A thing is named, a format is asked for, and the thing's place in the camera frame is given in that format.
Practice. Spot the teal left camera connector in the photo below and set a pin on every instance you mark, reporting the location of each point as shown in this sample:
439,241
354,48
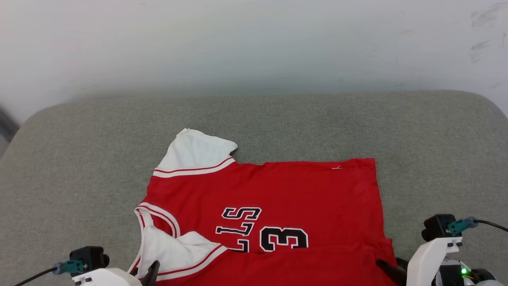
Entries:
71,267

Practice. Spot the grey fabric sofa cushion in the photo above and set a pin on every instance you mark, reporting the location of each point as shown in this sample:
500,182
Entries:
99,159

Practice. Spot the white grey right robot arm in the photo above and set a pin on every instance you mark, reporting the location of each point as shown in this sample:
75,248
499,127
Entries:
482,278

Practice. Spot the teal camera connector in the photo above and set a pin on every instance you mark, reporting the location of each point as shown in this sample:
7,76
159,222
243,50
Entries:
71,267
460,226

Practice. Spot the teal right camera connector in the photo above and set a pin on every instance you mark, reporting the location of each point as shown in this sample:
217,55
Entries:
460,226

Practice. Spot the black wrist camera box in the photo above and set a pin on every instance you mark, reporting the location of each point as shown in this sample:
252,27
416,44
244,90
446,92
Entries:
436,226
90,257

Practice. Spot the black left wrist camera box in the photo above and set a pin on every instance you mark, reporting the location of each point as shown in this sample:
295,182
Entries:
90,257

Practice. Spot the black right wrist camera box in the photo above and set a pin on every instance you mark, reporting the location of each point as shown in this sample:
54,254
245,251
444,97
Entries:
436,226

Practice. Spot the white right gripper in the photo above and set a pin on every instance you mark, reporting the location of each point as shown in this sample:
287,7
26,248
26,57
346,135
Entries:
424,262

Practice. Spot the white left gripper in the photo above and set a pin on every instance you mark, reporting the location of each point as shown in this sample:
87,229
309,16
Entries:
107,278

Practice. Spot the red basketball jersey white sleeves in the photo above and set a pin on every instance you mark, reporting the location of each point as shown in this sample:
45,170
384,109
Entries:
297,190

